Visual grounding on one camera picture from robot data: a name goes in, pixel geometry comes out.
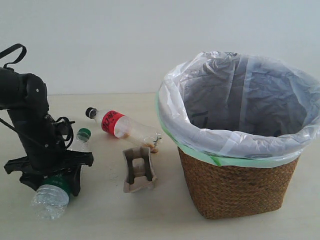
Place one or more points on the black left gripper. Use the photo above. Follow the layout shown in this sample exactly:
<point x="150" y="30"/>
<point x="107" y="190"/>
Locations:
<point x="34" y="168"/>

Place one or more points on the green label water bottle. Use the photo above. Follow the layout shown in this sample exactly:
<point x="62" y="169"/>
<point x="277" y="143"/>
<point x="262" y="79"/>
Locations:
<point x="52" y="197"/>

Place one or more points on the red label clear bottle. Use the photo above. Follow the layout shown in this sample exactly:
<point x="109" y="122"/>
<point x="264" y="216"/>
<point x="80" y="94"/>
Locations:
<point x="125" y="128"/>

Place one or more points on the brown cardboard pulp tray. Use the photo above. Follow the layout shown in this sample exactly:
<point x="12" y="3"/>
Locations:
<point x="140" y="173"/>

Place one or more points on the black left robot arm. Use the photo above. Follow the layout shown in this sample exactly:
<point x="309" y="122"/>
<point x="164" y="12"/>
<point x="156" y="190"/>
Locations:
<point x="46" y="141"/>

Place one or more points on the woven wicker waste basket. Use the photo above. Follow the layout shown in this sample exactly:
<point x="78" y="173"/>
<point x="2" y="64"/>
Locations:
<point x="220" y="192"/>

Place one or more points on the white plastic bin liner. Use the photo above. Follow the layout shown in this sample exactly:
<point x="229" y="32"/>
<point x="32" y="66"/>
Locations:
<point x="231" y="109"/>

